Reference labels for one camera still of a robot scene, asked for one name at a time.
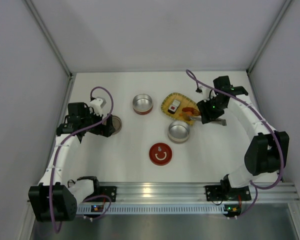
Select red-banded metal bowl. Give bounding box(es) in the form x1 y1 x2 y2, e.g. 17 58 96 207
132 93 153 115

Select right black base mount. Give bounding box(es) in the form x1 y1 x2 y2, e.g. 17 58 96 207
204 184 224 202

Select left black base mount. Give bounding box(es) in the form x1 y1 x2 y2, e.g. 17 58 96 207
99 185 117 202

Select beige-banded metal bowl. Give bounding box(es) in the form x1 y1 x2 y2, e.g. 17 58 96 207
167 120 190 144

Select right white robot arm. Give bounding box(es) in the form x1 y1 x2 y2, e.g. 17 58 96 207
197 75 290 194

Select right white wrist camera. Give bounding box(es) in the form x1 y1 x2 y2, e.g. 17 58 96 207
195 85 210 99

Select brown round lid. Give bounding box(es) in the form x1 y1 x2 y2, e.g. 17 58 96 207
112 115 123 136

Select red round lid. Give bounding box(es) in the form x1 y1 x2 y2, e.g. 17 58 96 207
148 142 173 166

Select white sushi piece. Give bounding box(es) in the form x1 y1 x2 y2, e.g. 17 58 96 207
172 99 181 108

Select orange fried shrimp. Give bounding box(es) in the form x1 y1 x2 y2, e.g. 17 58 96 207
179 112 191 121

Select aluminium mounting rail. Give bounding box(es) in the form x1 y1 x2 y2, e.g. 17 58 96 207
100 182 300 204

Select metal tongs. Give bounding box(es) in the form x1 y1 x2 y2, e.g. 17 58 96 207
181 111 227 126

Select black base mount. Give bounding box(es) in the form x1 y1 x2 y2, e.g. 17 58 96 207
99 185 117 202
204 184 224 202

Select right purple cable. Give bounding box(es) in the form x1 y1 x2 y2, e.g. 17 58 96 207
185 68 285 216

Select slotted cable duct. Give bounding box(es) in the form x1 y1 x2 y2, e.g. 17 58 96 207
76 203 240 216

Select red-brown food piece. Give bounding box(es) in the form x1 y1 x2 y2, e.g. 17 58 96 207
182 107 199 114

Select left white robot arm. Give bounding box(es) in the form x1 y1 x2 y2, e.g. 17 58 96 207
28 97 115 222

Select woven bamboo tray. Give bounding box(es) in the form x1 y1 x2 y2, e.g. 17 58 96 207
160 92 200 126

